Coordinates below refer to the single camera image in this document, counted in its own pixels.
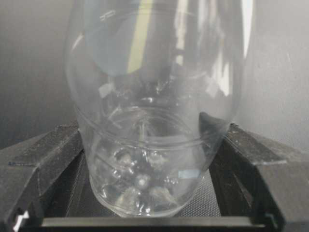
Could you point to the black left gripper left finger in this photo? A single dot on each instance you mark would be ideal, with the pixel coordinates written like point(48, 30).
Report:
point(29, 171)

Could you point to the clear plastic bottle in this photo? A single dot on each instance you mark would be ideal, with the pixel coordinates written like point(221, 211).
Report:
point(155, 86)

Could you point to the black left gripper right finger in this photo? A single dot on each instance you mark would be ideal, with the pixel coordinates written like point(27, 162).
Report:
point(261, 185)

